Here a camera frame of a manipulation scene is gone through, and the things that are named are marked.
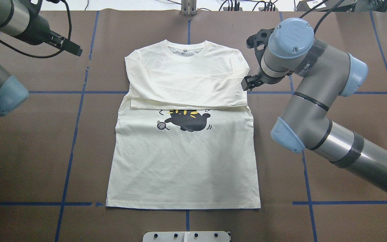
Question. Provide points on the cream long sleeve shirt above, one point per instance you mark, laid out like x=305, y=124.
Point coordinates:
x=184, y=131

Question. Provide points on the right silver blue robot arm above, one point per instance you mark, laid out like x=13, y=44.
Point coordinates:
x=291, y=48

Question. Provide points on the aluminium frame post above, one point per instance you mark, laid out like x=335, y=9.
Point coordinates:
x=189, y=7

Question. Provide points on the white pole base plate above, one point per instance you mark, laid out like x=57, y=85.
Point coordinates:
x=188, y=236

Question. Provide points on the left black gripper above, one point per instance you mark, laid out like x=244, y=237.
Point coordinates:
x=36, y=34

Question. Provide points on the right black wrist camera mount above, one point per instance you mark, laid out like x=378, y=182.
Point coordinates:
x=260, y=39

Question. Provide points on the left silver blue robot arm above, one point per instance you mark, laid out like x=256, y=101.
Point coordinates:
x=22, y=20

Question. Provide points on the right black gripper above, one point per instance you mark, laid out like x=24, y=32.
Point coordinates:
x=265, y=79

